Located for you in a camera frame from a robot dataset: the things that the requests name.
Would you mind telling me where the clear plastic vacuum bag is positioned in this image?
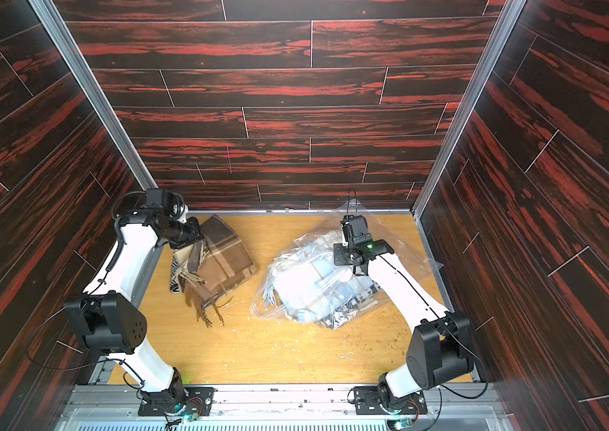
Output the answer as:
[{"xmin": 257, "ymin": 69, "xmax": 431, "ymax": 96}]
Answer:
[{"xmin": 250, "ymin": 199, "xmax": 447, "ymax": 330}]

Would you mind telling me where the black white smiley scarf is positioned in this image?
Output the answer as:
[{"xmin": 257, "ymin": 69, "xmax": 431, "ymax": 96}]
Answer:
[{"xmin": 315, "ymin": 284, "xmax": 380, "ymax": 330}]

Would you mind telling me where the aluminium front rail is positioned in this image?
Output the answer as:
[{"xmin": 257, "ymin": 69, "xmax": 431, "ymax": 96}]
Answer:
[{"xmin": 56, "ymin": 384, "xmax": 518, "ymax": 430}]

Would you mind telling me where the brown plaid fringed scarf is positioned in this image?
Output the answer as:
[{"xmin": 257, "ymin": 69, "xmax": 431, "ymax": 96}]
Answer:
[{"xmin": 170, "ymin": 215, "xmax": 258, "ymax": 328}]

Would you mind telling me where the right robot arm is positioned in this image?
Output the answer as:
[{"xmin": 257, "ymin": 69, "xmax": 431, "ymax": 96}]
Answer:
[{"xmin": 333, "ymin": 215, "xmax": 475, "ymax": 413}]

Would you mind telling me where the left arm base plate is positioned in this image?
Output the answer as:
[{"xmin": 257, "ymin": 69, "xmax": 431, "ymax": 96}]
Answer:
[{"xmin": 138, "ymin": 386, "xmax": 216, "ymax": 420}]

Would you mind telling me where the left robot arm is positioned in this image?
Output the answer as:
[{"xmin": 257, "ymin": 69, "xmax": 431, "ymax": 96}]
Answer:
[{"xmin": 64, "ymin": 189, "xmax": 203, "ymax": 414}]

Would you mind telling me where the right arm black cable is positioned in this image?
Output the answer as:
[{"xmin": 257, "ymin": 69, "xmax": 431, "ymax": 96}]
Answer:
[{"xmin": 379, "ymin": 255, "xmax": 491, "ymax": 431}]

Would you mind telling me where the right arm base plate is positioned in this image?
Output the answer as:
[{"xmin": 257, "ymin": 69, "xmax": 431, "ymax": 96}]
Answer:
[{"xmin": 347, "ymin": 385, "xmax": 428, "ymax": 416}]

